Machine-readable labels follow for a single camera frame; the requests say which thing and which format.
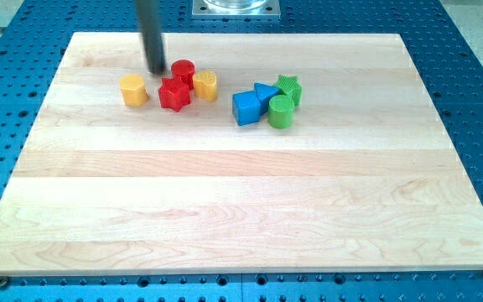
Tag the blue cube block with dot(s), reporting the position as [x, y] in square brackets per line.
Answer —
[246, 107]

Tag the green cylinder block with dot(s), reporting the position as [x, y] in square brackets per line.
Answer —
[280, 111]

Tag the blue triangle block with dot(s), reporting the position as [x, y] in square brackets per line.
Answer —
[264, 94]

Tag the yellow heart block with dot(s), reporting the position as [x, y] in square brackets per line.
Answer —
[205, 85]

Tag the green star block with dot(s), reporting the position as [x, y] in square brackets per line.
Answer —
[289, 85]

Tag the red star block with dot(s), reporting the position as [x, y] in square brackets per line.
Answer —
[174, 94]

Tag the red cylinder block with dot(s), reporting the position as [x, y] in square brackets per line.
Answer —
[184, 71]

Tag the yellow hexagon block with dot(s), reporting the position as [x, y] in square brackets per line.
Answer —
[133, 89]

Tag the light wooden board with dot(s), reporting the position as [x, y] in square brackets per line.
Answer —
[366, 177]

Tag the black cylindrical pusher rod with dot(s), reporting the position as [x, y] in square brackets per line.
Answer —
[149, 19]

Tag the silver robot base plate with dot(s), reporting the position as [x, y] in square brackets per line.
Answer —
[236, 9]

